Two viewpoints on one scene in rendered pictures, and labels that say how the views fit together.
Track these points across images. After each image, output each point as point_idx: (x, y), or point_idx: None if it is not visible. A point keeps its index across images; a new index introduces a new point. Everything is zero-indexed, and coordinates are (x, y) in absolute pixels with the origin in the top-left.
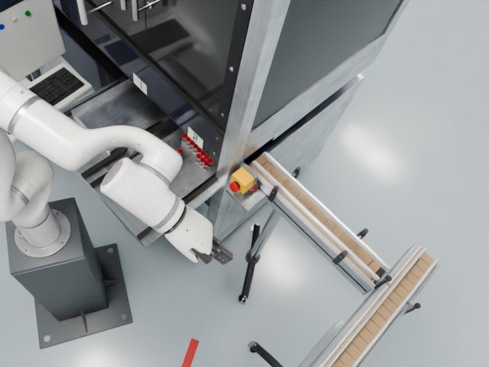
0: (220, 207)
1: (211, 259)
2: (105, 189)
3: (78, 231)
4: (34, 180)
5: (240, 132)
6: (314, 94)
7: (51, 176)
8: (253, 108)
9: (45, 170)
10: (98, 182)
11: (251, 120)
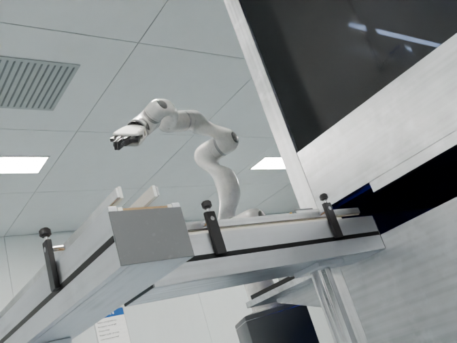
0: None
1: (111, 138)
2: None
3: (268, 309)
4: (239, 217)
5: (277, 145)
6: (412, 102)
7: None
8: (273, 110)
9: (247, 214)
10: None
11: (283, 128)
